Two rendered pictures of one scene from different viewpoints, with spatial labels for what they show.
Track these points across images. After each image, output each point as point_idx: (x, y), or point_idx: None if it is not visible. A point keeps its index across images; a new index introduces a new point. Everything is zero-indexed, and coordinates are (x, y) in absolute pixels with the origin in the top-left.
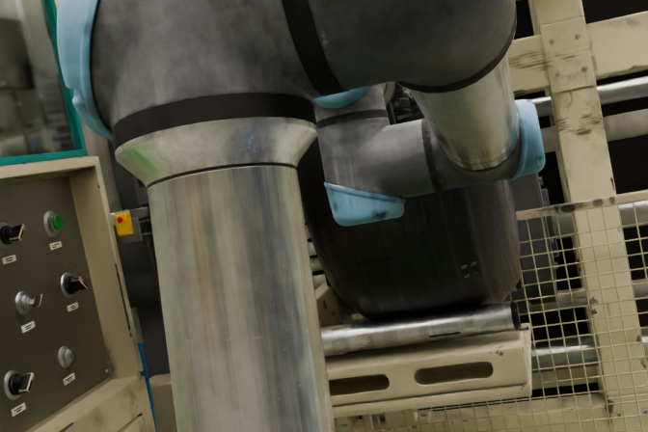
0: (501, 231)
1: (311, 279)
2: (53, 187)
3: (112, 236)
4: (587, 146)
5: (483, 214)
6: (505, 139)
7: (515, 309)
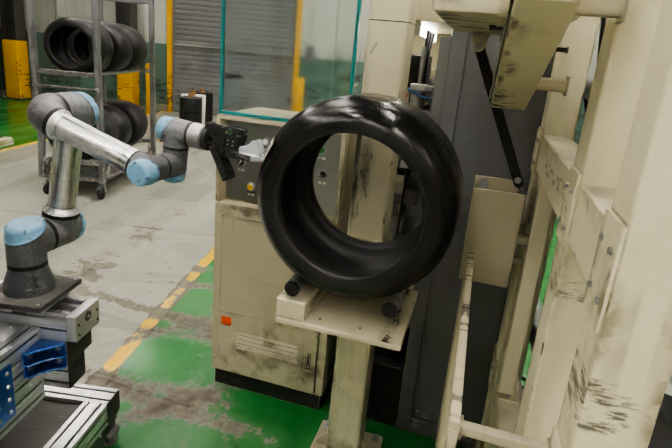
0: (271, 238)
1: (57, 159)
2: (330, 137)
3: (340, 165)
4: (548, 300)
5: (263, 223)
6: (109, 164)
7: (287, 283)
